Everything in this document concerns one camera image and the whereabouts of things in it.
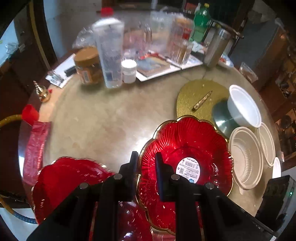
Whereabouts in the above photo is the small gold ornament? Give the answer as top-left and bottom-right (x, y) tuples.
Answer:
(33, 81), (51, 103)

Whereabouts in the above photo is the cream plastic bowl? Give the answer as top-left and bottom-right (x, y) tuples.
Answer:
(228, 126), (263, 190)

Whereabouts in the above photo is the white foam bowl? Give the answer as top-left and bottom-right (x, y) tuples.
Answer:
(227, 85), (262, 128)
(255, 122), (275, 168)

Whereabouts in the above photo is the clear plastic food container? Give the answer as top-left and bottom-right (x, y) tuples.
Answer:
(239, 62), (258, 83)

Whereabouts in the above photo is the book on paper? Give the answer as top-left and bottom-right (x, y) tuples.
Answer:
(136, 57), (170, 77)

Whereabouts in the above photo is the green plastic bottle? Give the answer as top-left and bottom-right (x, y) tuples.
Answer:
(191, 3), (211, 43)

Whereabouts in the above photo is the steel thermos flask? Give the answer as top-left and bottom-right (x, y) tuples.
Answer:
(203, 28), (231, 68)

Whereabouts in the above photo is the bagged liquor bottle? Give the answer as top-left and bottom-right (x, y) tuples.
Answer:
(166, 14), (194, 65)

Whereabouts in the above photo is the peanut butter jar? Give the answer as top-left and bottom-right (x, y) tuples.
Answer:
(74, 47), (103, 85)

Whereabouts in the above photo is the clear glass mug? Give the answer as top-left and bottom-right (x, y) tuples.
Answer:
(123, 22), (152, 59)

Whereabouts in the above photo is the red flower plate with sticker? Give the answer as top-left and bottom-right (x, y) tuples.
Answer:
(136, 115), (234, 235)

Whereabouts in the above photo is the red flower plate left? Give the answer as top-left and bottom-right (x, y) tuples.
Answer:
(29, 157), (152, 240)

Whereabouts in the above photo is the round steel lid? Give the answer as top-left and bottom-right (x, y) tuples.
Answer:
(212, 99), (239, 139)

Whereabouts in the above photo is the red plastic package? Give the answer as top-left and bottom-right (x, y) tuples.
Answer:
(23, 121), (51, 186)

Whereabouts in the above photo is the gold glitter placemat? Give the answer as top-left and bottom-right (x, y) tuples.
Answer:
(176, 79), (229, 123)

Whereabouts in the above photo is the gold patterned stick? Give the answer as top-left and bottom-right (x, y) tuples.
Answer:
(192, 91), (212, 111)

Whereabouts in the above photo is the small white jar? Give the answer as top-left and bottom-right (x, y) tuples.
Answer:
(121, 59), (137, 84)

